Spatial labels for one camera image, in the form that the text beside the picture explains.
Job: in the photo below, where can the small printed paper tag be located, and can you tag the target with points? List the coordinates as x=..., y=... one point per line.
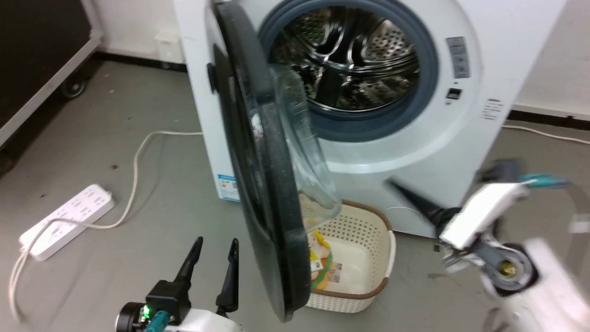
x=335, y=272

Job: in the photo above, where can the grey rubber door gasket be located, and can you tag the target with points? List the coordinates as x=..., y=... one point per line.
x=426, y=87

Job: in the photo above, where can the blue energy label sticker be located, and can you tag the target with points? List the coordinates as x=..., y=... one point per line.
x=228, y=188

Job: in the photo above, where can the white wall outlet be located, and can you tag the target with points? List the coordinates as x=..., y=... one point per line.
x=169, y=46

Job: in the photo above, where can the teal right camera plug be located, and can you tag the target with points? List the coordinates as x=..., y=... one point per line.
x=544, y=180

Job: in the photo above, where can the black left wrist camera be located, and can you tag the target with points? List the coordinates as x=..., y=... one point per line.
x=168, y=297

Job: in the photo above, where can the white power strip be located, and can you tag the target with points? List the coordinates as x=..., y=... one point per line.
x=69, y=221

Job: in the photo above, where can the teal camera plug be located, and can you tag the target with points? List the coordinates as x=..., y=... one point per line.
x=159, y=321
x=544, y=180

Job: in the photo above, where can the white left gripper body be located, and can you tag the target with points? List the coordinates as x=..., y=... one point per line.
x=207, y=322

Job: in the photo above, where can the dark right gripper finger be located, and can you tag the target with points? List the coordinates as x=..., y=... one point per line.
x=421, y=202

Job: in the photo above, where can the black round washer door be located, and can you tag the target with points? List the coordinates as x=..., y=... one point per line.
x=265, y=193

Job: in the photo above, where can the black panel cart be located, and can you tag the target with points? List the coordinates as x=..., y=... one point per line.
x=32, y=50

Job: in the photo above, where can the white front-load washing machine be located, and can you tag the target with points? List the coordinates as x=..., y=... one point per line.
x=461, y=152

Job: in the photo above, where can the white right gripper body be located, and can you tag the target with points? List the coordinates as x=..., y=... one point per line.
x=481, y=214

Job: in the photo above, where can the grey rectangular sticker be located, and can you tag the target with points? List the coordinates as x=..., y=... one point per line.
x=458, y=57

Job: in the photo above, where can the teal left camera plug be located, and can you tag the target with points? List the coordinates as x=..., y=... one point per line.
x=159, y=321

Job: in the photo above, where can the yellow orange green toy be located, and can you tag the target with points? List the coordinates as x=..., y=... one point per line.
x=321, y=263

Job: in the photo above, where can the grey caster wheel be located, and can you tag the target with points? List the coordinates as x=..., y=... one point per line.
x=73, y=87

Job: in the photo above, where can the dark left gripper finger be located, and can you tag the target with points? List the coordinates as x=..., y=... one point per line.
x=191, y=263
x=230, y=281

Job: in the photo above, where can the steel washer drum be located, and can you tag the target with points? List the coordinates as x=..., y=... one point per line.
x=355, y=60

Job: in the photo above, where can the dark right wrist camera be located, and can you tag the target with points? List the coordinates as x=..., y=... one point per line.
x=502, y=170

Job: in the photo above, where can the cream perforated laundry basket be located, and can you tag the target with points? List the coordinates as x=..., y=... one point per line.
x=359, y=240

